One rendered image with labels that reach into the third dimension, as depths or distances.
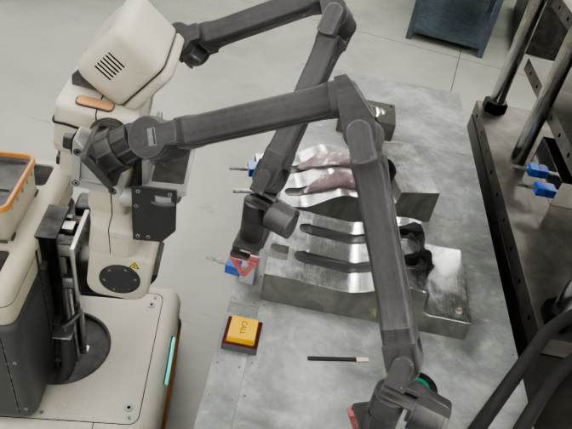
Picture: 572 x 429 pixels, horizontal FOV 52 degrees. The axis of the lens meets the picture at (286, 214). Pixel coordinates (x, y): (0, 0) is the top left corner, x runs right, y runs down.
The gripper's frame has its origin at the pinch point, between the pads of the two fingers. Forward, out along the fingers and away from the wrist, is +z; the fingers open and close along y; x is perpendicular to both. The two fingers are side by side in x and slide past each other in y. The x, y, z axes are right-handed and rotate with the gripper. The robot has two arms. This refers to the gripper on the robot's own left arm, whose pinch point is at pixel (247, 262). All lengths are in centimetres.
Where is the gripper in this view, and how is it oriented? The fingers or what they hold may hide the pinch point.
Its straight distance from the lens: 143.9
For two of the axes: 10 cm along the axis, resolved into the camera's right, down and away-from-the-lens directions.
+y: 2.3, -5.8, 7.8
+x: -9.6, -2.5, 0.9
